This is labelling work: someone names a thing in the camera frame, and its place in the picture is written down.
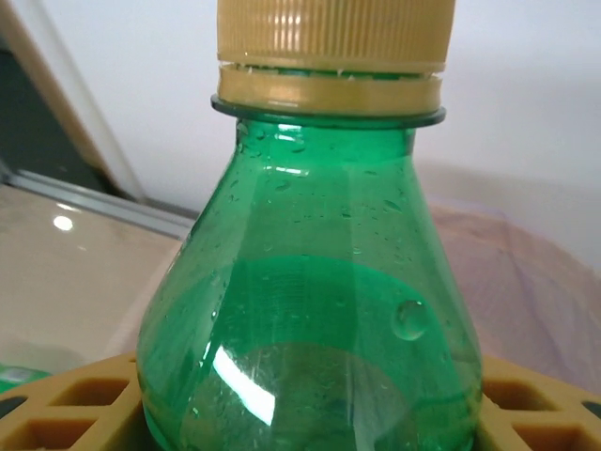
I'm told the aluminium table edge rail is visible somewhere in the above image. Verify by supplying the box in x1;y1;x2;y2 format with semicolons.
0;168;198;236

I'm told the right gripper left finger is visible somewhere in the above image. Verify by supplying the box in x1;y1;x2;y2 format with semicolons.
0;351;151;451

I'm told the mesh bin with pink liner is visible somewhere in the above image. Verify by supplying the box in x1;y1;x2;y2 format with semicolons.
417;159;601;394

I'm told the green bottle yellow cap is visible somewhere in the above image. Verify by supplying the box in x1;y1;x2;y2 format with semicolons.
135;0;485;451
0;360;54;394

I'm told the white door frame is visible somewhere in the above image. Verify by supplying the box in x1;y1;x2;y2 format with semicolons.
0;0;146;201

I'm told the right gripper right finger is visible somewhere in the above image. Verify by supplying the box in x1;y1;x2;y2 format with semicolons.
473;354;601;451

